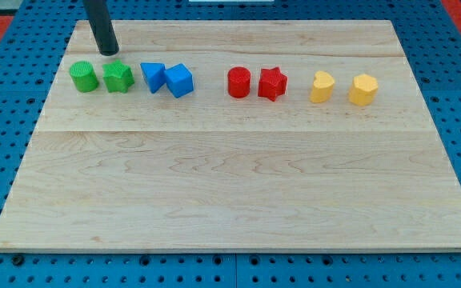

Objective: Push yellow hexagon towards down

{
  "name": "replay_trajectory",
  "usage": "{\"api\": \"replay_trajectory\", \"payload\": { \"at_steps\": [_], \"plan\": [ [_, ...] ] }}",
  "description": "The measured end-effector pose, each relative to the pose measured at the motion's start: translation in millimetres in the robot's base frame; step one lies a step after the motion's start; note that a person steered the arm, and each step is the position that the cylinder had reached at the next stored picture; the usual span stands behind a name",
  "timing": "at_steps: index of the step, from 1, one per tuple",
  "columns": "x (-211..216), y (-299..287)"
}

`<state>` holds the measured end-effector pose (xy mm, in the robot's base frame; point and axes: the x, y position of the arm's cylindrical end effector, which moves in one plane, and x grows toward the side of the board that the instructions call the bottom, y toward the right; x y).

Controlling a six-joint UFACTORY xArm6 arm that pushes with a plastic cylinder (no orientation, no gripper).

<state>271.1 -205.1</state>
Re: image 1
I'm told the blue cube block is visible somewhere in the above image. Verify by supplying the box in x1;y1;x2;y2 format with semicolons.
164;63;194;98

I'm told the green star block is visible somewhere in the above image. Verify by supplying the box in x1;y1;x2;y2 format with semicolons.
102;59;134;93

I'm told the blue triangle block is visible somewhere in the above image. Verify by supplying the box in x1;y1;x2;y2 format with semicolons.
140;62;166;94

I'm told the red star block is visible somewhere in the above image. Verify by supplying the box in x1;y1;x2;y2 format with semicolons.
258;67;287;102

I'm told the green cylinder block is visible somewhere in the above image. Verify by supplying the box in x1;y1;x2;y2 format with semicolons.
69;61;99;93

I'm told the red cylinder block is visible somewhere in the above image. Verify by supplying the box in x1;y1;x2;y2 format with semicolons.
227;66;251;98

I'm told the yellow heart block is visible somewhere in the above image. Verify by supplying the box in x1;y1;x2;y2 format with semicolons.
310;70;335;103

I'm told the yellow hexagon block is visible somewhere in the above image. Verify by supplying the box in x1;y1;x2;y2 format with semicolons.
348;74;379;106

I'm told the light wooden board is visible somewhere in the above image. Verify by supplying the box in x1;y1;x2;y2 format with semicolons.
0;20;461;254

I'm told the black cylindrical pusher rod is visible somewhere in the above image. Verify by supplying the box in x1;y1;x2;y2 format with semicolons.
82;0;119;56

